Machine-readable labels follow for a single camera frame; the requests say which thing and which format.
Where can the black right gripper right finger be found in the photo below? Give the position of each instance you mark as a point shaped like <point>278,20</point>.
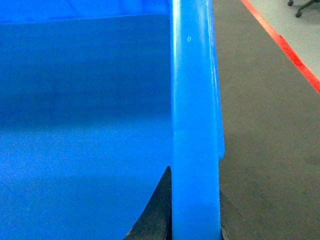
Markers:
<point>233,224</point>

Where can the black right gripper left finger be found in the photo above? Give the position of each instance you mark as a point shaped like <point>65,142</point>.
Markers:
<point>155,222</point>

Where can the large blue plastic crate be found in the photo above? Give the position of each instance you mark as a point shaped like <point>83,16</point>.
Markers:
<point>97,99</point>

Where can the black office chair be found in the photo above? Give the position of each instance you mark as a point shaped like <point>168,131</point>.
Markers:
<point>302,7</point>

